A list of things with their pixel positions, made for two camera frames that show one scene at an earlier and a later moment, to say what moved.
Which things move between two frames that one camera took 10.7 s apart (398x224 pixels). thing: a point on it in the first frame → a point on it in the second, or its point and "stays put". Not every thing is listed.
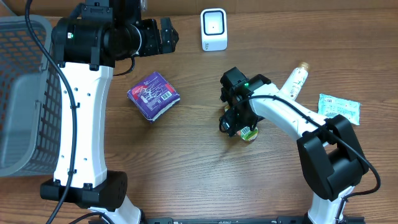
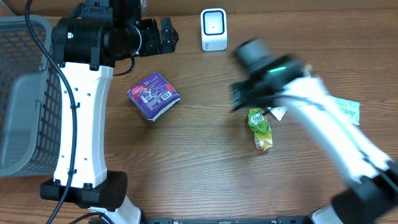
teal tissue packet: x=331 y=106 stays put
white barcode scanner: x=214 y=29 stays put
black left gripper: x=158 y=37 stays put
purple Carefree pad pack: x=153 y=97 stays put
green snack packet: x=246 y=134 → x=259 y=123
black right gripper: x=233 y=124 → x=243 y=96
